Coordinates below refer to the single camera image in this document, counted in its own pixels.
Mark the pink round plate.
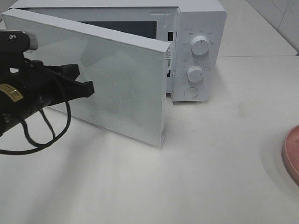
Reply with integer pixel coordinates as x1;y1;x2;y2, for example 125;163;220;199
282;125;299;185

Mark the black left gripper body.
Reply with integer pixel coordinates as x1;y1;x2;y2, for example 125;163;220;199
0;58;78;117

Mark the white microwave knob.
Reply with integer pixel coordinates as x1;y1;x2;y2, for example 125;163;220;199
187;66;204;83
190;34;210;56

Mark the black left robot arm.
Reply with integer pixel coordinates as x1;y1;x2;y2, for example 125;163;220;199
0;59;94;134

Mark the white microwave oven body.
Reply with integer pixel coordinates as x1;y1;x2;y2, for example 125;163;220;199
2;7;227;102

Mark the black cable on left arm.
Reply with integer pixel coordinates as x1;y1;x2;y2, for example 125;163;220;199
0;60;72;156

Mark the white warning label sticker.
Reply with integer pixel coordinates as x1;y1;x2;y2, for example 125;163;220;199
165;46;172;70

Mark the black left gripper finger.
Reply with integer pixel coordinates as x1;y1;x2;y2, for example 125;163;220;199
44;64;79;80
64;81;94;99

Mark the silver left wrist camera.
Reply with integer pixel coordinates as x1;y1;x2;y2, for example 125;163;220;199
0;29;38;53

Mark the white microwave door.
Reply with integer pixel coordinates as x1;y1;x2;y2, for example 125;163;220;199
2;9;170;147

